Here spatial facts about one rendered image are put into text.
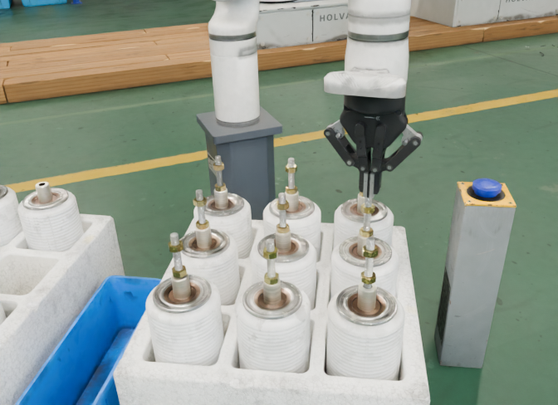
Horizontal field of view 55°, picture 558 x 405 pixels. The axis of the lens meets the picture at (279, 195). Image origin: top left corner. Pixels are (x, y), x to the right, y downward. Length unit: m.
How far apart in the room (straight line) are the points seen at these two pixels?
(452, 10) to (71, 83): 2.00
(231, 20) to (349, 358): 0.65
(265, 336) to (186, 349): 0.11
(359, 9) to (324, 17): 2.16
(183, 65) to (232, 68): 1.47
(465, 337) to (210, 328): 0.44
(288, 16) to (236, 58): 1.67
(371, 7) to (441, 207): 0.89
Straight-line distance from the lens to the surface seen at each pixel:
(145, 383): 0.73
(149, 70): 2.50
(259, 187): 1.14
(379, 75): 0.62
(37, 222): 0.99
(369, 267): 0.65
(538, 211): 1.50
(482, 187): 0.83
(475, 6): 3.29
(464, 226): 0.83
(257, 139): 1.10
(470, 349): 0.97
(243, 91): 1.08
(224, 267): 0.79
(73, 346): 0.93
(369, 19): 0.63
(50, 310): 0.93
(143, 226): 1.38
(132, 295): 1.02
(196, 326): 0.70
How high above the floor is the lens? 0.69
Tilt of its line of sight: 28 degrees down
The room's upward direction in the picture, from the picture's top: 2 degrees counter-clockwise
